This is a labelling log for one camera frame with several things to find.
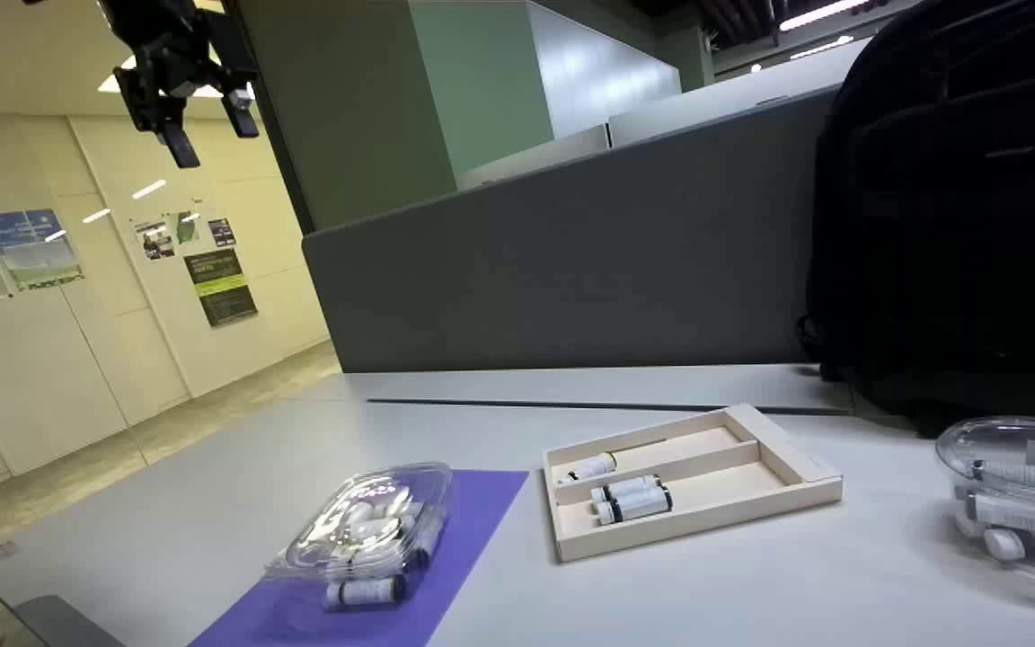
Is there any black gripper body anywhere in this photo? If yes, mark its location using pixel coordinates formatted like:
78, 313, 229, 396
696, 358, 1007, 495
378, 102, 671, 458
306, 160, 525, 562
101, 0, 264, 138

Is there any white bottle black cap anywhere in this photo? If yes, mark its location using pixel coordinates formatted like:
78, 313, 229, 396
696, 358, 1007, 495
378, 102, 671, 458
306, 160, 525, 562
323, 573, 410, 616

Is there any small white bottle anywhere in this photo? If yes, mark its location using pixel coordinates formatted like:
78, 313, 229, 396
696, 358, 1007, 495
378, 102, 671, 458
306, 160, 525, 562
564, 450, 622, 486

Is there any wooden tray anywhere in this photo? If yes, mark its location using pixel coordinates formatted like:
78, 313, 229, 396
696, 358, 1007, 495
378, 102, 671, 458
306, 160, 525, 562
539, 400, 850, 568

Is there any white bottle in bowl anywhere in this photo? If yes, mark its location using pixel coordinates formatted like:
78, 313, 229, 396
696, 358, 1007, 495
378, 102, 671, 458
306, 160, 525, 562
967, 486, 1035, 546

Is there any ceiling light panel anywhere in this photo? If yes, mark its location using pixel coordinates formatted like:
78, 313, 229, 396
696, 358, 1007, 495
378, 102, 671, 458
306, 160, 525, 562
95, 47, 258, 105

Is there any small dark poster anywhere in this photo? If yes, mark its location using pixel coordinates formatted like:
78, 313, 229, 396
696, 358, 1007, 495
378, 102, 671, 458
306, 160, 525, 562
205, 211, 241, 251

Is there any small photo poster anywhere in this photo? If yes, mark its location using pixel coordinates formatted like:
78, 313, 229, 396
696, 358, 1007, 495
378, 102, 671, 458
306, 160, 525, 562
134, 220, 181, 266

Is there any green pillar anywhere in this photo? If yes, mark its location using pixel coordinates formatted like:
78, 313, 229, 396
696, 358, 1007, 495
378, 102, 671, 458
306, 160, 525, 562
229, 0, 560, 238

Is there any clear plastic bag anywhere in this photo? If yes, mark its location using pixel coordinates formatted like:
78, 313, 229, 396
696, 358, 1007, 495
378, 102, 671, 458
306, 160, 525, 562
281, 459, 458, 588

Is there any purple mat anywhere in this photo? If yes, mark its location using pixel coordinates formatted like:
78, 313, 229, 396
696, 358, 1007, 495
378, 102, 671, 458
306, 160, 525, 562
188, 467, 532, 647

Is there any black backpack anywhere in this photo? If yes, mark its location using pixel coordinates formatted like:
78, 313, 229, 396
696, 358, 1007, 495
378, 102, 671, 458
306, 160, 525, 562
799, 0, 1035, 424

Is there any clear glass bowl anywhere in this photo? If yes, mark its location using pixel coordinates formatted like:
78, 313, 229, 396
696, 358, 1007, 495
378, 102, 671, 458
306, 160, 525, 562
931, 413, 1035, 618

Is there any black green wall poster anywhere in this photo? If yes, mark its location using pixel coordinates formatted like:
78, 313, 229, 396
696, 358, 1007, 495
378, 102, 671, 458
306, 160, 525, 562
181, 245, 264, 329

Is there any blue green wall poster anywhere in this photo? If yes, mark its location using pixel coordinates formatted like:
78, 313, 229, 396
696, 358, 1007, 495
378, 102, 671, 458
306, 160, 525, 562
0, 204, 88, 296

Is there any grey partition wall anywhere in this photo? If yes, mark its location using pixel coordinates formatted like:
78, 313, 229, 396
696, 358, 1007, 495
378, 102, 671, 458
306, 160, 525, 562
297, 106, 840, 376

